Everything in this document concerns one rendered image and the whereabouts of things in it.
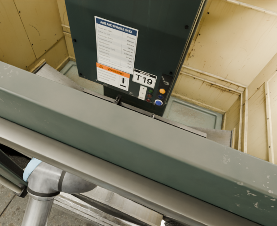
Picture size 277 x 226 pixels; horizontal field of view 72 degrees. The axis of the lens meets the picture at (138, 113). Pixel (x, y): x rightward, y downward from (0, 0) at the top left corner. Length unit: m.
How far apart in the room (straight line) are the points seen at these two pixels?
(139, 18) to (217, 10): 1.12
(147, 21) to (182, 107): 1.73
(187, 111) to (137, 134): 2.09
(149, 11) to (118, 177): 0.51
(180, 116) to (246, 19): 1.10
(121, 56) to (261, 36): 1.29
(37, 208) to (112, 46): 0.64
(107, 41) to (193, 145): 0.61
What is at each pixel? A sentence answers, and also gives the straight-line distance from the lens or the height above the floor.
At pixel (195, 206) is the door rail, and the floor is 2.03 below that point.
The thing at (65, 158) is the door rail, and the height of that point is 2.03.
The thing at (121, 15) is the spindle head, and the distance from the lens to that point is 0.69.
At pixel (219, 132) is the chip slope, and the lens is 1.99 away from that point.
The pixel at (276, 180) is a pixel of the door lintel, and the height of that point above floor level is 2.12.
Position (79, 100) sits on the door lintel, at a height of 2.12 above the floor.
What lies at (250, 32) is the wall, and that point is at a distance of 1.81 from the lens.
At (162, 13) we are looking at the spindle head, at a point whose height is 2.02.
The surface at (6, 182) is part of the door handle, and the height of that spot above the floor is 1.29.
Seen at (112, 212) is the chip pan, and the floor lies 0.66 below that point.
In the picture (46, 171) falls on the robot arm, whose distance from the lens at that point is 0.75.
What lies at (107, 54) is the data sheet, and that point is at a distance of 0.80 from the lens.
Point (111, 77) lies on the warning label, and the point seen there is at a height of 1.68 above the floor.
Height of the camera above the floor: 2.30
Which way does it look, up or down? 54 degrees down
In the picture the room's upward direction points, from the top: 12 degrees clockwise
